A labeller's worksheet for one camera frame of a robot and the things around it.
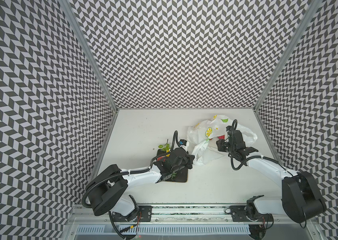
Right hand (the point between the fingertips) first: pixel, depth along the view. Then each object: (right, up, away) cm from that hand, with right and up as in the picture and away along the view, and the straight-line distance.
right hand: (218, 145), depth 89 cm
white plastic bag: (-9, +7, 0) cm, 12 cm away
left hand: (-15, -5, -8) cm, 18 cm away
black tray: (-23, -16, -7) cm, 29 cm away
